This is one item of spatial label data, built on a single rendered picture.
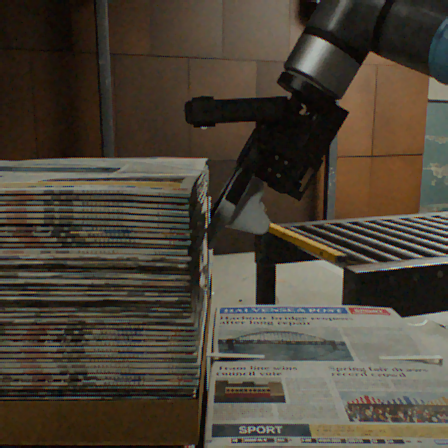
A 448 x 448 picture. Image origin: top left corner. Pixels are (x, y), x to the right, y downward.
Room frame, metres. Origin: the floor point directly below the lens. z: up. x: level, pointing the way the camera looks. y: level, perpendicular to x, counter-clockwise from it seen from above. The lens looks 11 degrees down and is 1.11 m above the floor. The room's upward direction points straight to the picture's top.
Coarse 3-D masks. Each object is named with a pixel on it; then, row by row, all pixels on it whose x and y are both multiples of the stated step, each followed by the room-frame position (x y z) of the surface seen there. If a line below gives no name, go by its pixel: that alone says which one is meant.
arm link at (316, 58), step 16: (304, 48) 0.58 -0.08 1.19; (320, 48) 0.57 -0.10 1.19; (336, 48) 0.57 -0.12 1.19; (288, 64) 0.59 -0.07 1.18; (304, 64) 0.57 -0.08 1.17; (320, 64) 0.57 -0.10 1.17; (336, 64) 0.57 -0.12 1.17; (352, 64) 0.57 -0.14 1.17; (320, 80) 0.57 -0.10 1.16; (336, 80) 0.57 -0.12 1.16; (352, 80) 0.59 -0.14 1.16; (336, 96) 0.59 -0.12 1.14
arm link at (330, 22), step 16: (320, 0) 0.60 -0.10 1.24; (336, 0) 0.57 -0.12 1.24; (352, 0) 0.57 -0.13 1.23; (368, 0) 0.56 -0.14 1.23; (384, 0) 0.55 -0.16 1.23; (320, 16) 0.58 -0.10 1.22; (336, 16) 0.57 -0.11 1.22; (352, 16) 0.56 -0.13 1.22; (368, 16) 0.55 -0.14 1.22; (304, 32) 0.59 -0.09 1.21; (320, 32) 0.57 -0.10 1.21; (336, 32) 0.57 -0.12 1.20; (352, 32) 0.57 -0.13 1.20; (368, 32) 0.56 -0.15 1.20; (352, 48) 0.57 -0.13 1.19; (368, 48) 0.58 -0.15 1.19
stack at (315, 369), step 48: (240, 336) 0.66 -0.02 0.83; (288, 336) 0.67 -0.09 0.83; (336, 336) 0.67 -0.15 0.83; (384, 336) 0.67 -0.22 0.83; (240, 384) 0.53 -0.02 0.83; (288, 384) 0.53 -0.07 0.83; (336, 384) 0.53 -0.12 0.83; (384, 384) 0.53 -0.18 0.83; (432, 384) 0.54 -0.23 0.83; (240, 432) 0.44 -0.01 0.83; (288, 432) 0.44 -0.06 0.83; (336, 432) 0.44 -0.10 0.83; (384, 432) 0.44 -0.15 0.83; (432, 432) 0.44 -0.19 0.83
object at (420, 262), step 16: (352, 272) 1.08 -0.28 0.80; (368, 272) 1.08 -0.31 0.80; (384, 272) 1.09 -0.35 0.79; (400, 272) 1.11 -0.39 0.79; (416, 272) 1.12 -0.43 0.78; (432, 272) 1.14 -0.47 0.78; (352, 288) 1.08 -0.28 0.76; (368, 288) 1.08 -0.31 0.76; (384, 288) 1.10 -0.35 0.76; (400, 288) 1.11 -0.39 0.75; (416, 288) 1.12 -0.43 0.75; (432, 288) 1.14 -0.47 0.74; (352, 304) 1.08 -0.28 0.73; (368, 304) 1.08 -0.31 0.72; (384, 304) 1.10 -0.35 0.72; (400, 304) 1.11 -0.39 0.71; (416, 304) 1.13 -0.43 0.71; (432, 304) 1.14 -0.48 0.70
